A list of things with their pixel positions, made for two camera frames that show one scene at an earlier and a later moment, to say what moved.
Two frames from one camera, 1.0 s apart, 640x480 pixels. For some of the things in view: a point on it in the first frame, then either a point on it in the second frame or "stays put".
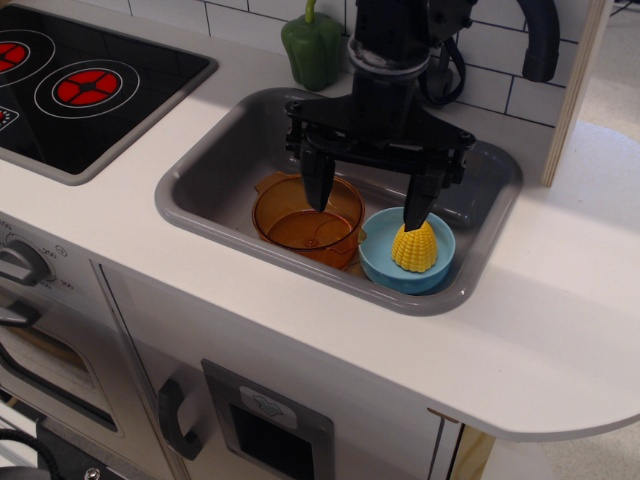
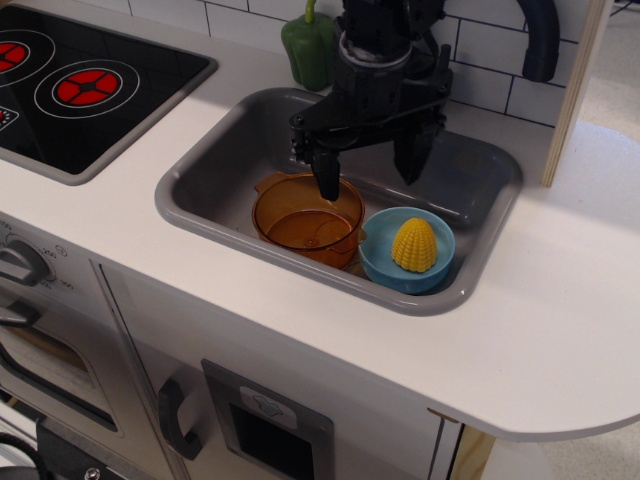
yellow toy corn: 415,250 stays put
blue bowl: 376,243 stays put
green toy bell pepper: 313,44 stays put
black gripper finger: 422,191 → 411,155
